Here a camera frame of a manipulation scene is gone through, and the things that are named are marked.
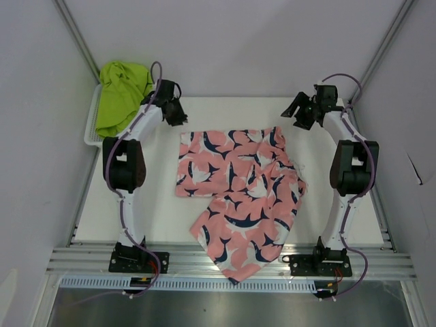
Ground left aluminium frame post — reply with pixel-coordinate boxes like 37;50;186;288
52;0;99;83

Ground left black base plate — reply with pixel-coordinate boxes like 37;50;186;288
108;250;157;274

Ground right aluminium frame post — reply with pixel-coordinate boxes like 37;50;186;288
360;0;418;90

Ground aluminium mounting rail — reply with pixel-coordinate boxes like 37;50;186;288
46;243;417;281

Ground lime green cloth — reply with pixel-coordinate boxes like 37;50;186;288
95;61;153;138

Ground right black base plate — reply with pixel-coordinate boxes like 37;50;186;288
289;254;353;277

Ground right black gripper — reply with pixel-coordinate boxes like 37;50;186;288
280;93;319;131

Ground aluminium frame post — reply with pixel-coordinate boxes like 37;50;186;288
360;0;418;90
52;0;99;83

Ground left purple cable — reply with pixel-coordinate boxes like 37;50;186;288
104;61;164;302

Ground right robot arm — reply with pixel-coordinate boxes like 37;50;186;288
281;84;379;275

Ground pink shark print shorts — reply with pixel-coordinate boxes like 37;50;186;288
175;126;306;285

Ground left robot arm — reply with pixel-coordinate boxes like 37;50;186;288
102;80;187;273

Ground white slotted cable duct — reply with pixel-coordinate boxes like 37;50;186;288
60;275;333;294

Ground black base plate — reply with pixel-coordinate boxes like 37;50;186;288
108;250;157;274
289;254;353;277

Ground white plastic basket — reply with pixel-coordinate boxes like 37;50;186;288
84;84;102;147

